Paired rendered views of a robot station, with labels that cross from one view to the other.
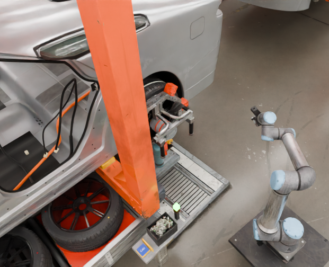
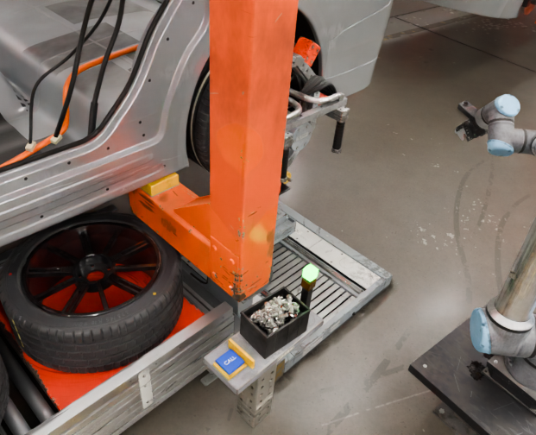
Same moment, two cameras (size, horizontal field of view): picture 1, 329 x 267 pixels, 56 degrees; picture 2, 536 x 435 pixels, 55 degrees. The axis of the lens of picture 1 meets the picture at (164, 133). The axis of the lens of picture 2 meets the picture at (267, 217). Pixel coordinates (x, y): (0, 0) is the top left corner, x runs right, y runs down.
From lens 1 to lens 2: 0.92 m
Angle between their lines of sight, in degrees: 11
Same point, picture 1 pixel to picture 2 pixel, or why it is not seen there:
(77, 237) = (79, 327)
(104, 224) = (144, 305)
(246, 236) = (447, 360)
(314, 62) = (520, 116)
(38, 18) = not seen: outside the picture
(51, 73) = (61, 19)
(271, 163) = (467, 255)
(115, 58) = not seen: outside the picture
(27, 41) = not seen: outside the picture
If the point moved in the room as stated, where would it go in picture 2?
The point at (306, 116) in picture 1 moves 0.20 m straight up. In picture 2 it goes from (519, 188) to (530, 163)
